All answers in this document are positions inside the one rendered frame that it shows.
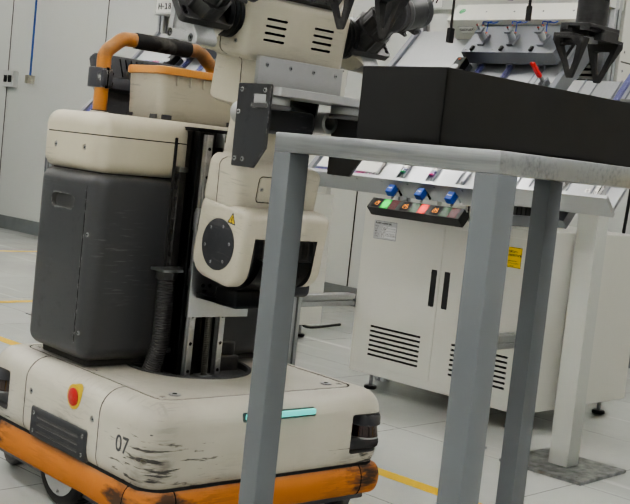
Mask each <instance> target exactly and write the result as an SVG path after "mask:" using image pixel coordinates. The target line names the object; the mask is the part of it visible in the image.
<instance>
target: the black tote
mask: <svg viewBox="0 0 630 504"><path fill-rule="evenodd" d="M356 138H358V139H370V140H382V141H394V142H406V143H418V144H430V145H442V146H454V147H466V148H478V149H490V150H502V151H509V152H517V153H524V154H532V155H540V156H547V157H555V158H563V159H570V160H578V161H585V162H593V163H601V164H608V165H616V166H623V167H630V103H627V102H622V101H617V100H612V99H607V98H602V97H597V96H592V95H587V94H582V93H577V92H572V91H567V90H562V89H557V88H552V87H547V86H542V85H537V84H532V83H526V82H521V81H516V80H511V79H506V78H501V77H496V76H491V75H486V74H481V73H476V72H471V71H466V70H461V69H456V68H451V67H418V66H364V67H363V77H362V86H361V95H360V104H359V114H358V123H357V132H356Z"/></svg>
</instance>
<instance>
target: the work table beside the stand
mask: <svg viewBox="0 0 630 504"><path fill-rule="evenodd" d="M274 150H275V151H274V159H273V169H272V178H271V188H270V198H269V208H268V217H267V227H266V237H265V247H264V257H263V266H262V276H261V286H260V296H259V305H258V315H257V325H256V335H255V344H254V354H253V364H252V374H251V384H250V393H249V403H248V413H247V423H246V432H245V442H244V452H243V462H242V472H241V481H240V491H239V501H238V504H273V496H274V486H275V477H276V467H277V457H278V448H279V438H280V429H281V419H282V410H283V400H284V391H285V381H286V372H287V362H288V353H289V343H290V334H291V324H292V314H293V305H294V295H295V286H296V276H297V267H298V257H299V248H300V238H301V229H302V219H303V210H304V200H305V190H306V181H307V171H308V162H309V155H317V156H326V157H335V158H344V159H354V160H363V161H372V162H381V163H391V164H400V165H409V166H418V167H428V168H437V169H446V170H455V171H465V172H474V173H475V177H474V186H473V194H472V203H471V211H470V220H469V228H468V237H467V246H466V254H465V263H464V271H463V280H462V288H461V297H460V305H459V314H458V323H457V331H456V340H455V348H454V357H453V365H452V374H451V382H450V391H449V400H448V408H447V417H446V425H445V434H444V442H443V451H442V459H441V468H440V477H439V485H438V494H437V502H436V504H478V503H479V494H480V486H481V478H482V469H483V461H484V453H485V444H486V436H487V428H488V419H489V411H490V403H491V394H492V386H493V378H494V369H495V361H496V353H497V344H498V336H499V328H500V319H501V311H502V303H503V294H504V286H505V278H506V269H507V261H508V253H509V244H510V236H511V228H512V219H513V211H514V203H515V194H516V186H517V177H520V178H529V179H535V181H534V189H533V198H532V206H531V214H530V222H529V231H528V239H527V247H526V255H525V264H524V272H523V280H522V288H521V297H520V305H519V313H518V321H517V330H516V338H515V346H514V354H513V363H512V371H511V379H510V387H509V396H508V404H507V412H506V420H505V429H504V437H503V445H502V453H501V462H500V470H499V478H498V486H497V495H496V503H495V504H523V503H524V495H525V487H526V479H527V471H528V463H529V454H530V446H531V438H532V430H533V422H534V414H535V406H536V398H537V390H538V381H539V373H540V365H541V357H542V349H543V341H544V333H545V325H546V316H547V308H548V300H549V292H550V284H551V276H552V268H553V260H554V252H555V243H556V235H557V227H558V219H559V211H560V203H561V195H562V187H563V182H567V183H577V184H586V185H596V186H605V187H615V188H625V189H630V167H623V166H616V165H608V164H601V163H593V162H585V161H578V160H570V159H563V158H555V157H547V156H540V155H532V154H524V153H517V152H509V151H502V150H490V149H478V148H466V147H454V146H442V145H430V144H418V143H406V142H394V141H382V140H370V139H358V138H346V137H334V136H322V135H310V134H298V133H286V132H276V139H275V149H274Z"/></svg>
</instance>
